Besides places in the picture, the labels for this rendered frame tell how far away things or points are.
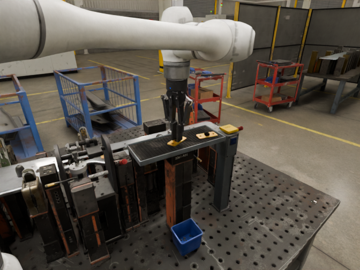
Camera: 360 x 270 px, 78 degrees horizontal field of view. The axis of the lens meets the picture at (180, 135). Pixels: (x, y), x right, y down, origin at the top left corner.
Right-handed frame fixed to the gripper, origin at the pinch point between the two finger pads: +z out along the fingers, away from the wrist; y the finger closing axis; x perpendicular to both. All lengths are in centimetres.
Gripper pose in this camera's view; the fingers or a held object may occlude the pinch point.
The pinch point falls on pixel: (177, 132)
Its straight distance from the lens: 84.7
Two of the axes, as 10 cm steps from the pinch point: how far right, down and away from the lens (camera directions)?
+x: -5.7, 3.6, -7.4
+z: 0.0, 9.0, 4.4
